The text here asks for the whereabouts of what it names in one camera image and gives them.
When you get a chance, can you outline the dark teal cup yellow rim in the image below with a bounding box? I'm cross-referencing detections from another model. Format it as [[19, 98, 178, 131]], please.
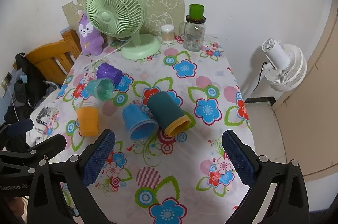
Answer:
[[147, 92, 190, 137]]

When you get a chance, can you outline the orange plastic cup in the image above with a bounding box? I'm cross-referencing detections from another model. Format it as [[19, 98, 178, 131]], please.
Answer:
[[76, 105, 98, 137]]

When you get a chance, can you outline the teal glitter plastic cup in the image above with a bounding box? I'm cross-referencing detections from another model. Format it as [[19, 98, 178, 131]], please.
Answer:
[[85, 78, 115, 101]]

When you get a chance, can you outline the blue plastic cup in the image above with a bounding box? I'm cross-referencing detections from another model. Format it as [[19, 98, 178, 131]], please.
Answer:
[[122, 104, 159, 142]]

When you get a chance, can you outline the purple plastic cup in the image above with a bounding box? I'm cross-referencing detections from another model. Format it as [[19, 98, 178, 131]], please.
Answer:
[[96, 62, 123, 86]]

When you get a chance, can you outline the green cup on jar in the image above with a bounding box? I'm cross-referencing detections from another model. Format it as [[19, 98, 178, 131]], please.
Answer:
[[189, 3, 204, 20]]

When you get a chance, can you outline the white printed t-shirt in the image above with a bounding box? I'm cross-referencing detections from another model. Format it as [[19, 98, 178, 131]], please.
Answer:
[[26, 90, 60, 147]]

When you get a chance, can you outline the dark clothes pile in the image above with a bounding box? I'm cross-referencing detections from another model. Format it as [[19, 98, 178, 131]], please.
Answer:
[[0, 52, 61, 150]]

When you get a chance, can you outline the wooden chair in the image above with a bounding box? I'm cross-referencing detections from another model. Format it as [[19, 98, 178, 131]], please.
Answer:
[[13, 29, 81, 85]]

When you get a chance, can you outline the purple plush toy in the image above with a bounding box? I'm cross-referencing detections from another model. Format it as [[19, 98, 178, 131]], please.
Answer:
[[79, 13, 104, 56]]

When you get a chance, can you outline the floral tablecloth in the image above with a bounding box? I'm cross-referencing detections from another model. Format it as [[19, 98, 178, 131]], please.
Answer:
[[53, 36, 254, 223]]

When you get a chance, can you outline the white standing fan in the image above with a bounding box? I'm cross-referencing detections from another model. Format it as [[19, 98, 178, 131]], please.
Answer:
[[242, 38, 307, 101]]

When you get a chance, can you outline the green desk fan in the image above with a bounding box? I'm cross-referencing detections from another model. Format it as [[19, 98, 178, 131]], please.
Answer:
[[85, 0, 162, 60]]

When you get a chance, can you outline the cotton swab container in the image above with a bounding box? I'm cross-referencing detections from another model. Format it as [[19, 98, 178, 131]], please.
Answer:
[[161, 24, 175, 44]]

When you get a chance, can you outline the glass mason jar mug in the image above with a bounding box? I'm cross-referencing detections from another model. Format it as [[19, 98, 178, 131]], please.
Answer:
[[179, 15, 206, 52]]

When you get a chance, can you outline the beige patterned mat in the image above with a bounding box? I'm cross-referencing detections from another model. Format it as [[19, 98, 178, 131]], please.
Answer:
[[62, 0, 186, 41]]

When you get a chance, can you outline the white fan power cable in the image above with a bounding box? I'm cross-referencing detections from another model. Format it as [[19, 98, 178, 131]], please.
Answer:
[[90, 37, 133, 62]]

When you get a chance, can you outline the black fan cable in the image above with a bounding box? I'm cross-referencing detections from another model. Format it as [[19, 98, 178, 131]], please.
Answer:
[[254, 61, 269, 89]]

